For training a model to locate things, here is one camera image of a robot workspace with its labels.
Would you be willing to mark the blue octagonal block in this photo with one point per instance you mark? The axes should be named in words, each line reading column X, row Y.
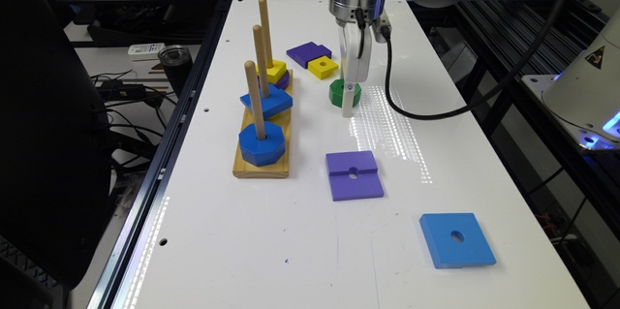
column 262, row 152

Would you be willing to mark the small yellow square block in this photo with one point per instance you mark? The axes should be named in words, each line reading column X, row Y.
column 322, row 67

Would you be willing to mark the large blue square block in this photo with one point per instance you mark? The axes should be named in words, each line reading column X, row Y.
column 455, row 240

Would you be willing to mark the white remote control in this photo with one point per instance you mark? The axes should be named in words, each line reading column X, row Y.
column 145, row 52

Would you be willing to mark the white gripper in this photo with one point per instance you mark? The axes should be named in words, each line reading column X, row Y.
column 356, row 49

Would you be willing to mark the black office chair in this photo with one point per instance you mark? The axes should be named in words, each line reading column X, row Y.
column 55, row 169

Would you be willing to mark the wooden peg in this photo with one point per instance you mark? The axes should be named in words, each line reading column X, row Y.
column 260, row 55
column 255, row 97
column 266, row 33

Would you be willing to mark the black tumbler cup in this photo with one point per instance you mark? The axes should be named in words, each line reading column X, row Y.
column 177, row 63

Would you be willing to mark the rear wooden peg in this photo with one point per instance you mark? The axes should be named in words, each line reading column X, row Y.
column 266, row 33

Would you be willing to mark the wooden peg base board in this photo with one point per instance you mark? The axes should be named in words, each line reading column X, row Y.
column 243, row 169

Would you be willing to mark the yellow square block on peg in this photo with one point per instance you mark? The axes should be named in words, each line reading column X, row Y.
column 276, row 71

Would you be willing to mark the front wooden peg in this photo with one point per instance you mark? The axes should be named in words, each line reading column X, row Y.
column 255, row 97

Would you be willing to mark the middle wooden peg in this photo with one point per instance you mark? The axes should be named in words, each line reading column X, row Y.
column 260, row 55

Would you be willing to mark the light purple square block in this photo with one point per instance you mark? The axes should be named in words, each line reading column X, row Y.
column 353, row 176

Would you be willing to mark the purple round block on peg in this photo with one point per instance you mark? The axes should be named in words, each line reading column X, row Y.
column 283, row 82

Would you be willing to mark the dark purple square block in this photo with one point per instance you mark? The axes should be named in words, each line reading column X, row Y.
column 305, row 53

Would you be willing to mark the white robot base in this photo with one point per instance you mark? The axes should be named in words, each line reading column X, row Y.
column 584, row 98

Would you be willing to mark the green octagonal block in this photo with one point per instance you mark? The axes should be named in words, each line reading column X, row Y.
column 336, row 92

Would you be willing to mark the blue square block on peg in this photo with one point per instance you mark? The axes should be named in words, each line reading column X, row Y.
column 278, row 101

